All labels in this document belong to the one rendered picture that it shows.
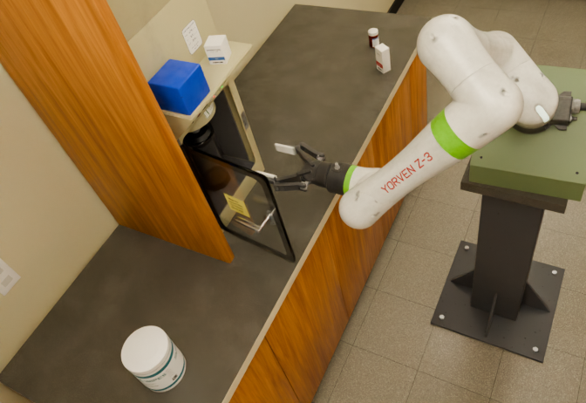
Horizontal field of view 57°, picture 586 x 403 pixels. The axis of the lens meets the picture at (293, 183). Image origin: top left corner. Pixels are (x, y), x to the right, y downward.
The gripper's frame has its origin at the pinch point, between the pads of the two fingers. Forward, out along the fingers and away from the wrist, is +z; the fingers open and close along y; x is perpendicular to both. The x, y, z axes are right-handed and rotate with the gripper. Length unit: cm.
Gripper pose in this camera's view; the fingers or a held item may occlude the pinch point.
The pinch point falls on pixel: (271, 161)
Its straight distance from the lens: 164.5
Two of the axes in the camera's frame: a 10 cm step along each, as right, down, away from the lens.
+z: -8.7, -2.3, 4.3
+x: 2.0, 6.5, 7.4
